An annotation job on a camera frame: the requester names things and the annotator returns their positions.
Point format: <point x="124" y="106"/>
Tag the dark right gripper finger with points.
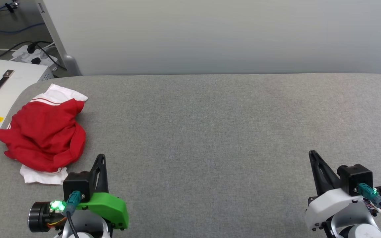
<point x="324" y="180"/>

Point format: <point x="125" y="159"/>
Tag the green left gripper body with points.
<point x="111" y="206"/>

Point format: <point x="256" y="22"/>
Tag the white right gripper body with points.
<point x="332" y="205"/>

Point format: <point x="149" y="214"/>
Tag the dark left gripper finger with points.
<point x="100" y="178"/>

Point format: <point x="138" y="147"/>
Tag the red and white garment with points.
<point x="45" y="132"/>

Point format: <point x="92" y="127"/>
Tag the grey fabric sofa cushion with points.
<point x="193" y="132"/>

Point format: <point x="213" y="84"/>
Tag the white equipment box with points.
<point x="23" y="82"/>

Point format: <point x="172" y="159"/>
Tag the white power strip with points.
<point x="20" y="56"/>

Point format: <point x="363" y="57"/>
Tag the white partition panel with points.
<point x="210" y="33"/>

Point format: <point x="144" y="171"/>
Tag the black clamp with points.
<point x="11" y="6"/>

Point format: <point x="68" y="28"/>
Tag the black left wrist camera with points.
<point x="76" y="185"/>

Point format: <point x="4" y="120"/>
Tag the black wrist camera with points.
<point x="76" y="185"/>
<point x="356" y="177"/>

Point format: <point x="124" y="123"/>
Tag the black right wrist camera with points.
<point x="356" y="177"/>

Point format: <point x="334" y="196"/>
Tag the grey metal partition post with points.
<point x="57" y="39"/>

